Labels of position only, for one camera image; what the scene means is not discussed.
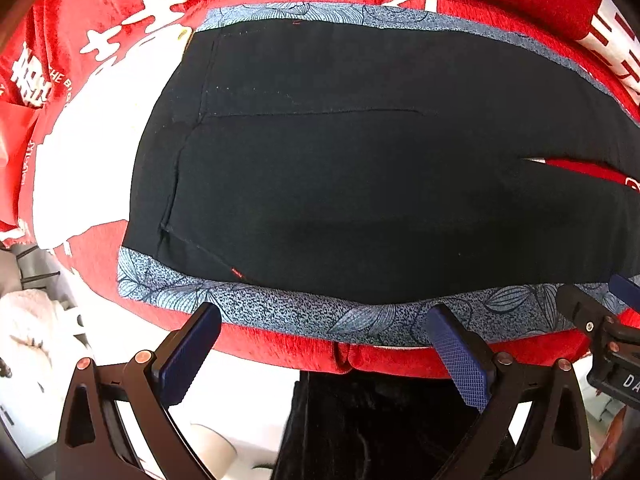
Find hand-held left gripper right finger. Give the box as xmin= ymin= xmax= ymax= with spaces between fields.
xmin=424 ymin=303 xmax=593 ymax=480

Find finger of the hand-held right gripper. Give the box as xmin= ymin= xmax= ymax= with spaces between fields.
xmin=608 ymin=273 xmax=640 ymax=307
xmin=556 ymin=283 xmax=617 ymax=347

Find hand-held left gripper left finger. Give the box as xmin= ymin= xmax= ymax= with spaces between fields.
xmin=54 ymin=302 xmax=222 ymax=480

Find black pants with blue trim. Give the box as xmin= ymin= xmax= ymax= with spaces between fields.
xmin=116 ymin=2 xmax=640 ymax=349

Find white rounded object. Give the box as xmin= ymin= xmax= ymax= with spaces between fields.
xmin=187 ymin=422 xmax=281 ymax=480

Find dark cloth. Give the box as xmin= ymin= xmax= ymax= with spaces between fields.
xmin=272 ymin=369 xmax=518 ymax=480

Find white fluffy cloth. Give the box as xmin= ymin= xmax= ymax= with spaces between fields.
xmin=0 ymin=287 xmax=98 ymax=413

